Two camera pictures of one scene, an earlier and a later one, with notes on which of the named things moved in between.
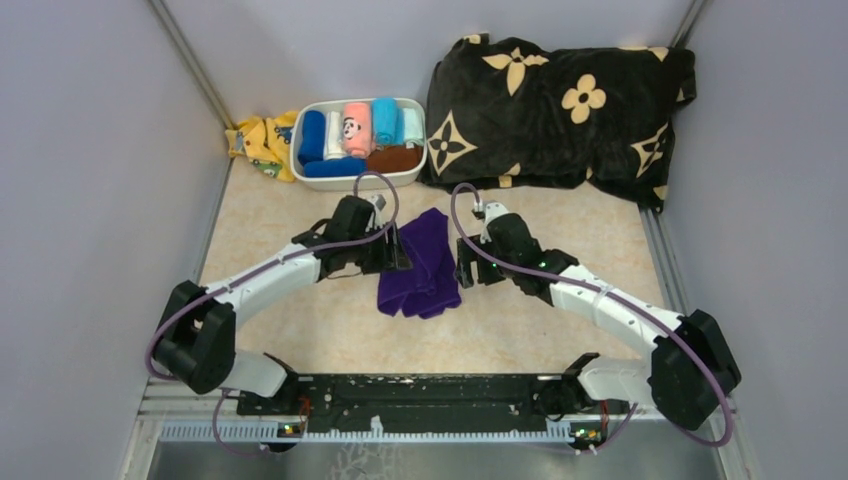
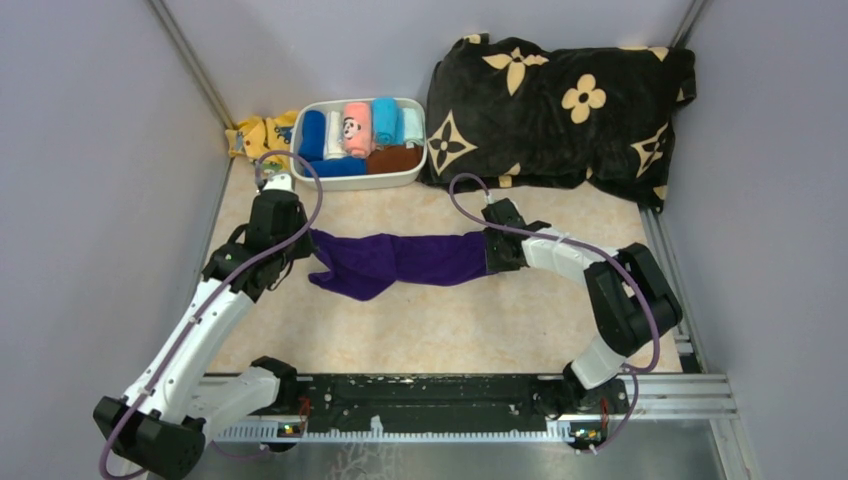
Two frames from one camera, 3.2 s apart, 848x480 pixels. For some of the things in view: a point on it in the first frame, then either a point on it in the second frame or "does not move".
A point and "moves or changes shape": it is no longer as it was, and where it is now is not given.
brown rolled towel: [394, 159] does not move
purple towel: [430, 286] moves or changes shape
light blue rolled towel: [388, 121] does not move
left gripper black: [391, 257] -> [306, 247]
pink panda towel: [357, 128] does not move
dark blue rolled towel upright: [312, 137] does not move
